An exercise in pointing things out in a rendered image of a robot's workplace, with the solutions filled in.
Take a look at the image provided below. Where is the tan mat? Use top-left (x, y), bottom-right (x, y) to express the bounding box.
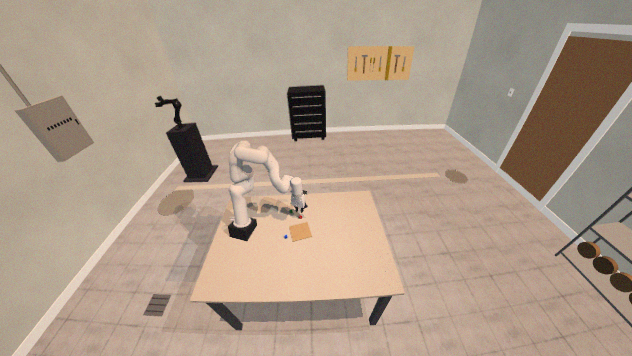
top-left (289, 222), bottom-right (312, 242)

